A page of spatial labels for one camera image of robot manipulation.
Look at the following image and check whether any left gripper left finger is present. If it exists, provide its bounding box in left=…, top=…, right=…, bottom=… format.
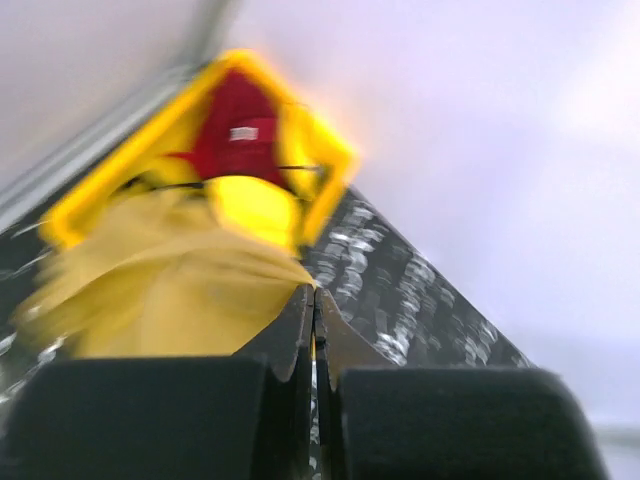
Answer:
left=1, top=286, right=314, bottom=479

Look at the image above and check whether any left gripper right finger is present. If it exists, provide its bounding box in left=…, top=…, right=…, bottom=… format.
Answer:
left=314, top=287, right=614, bottom=480

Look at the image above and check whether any mustard yellow bra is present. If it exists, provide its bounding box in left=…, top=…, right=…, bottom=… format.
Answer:
left=12, top=191, right=312, bottom=358

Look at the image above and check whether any bright yellow bra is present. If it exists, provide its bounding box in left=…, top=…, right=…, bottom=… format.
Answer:
left=149, top=154, right=306, bottom=251

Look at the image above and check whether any dark red bra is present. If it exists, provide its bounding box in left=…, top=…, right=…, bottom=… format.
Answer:
left=168, top=68, right=298, bottom=194

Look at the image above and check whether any yellow plastic bin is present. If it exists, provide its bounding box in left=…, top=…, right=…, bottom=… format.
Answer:
left=39, top=49, right=358, bottom=249

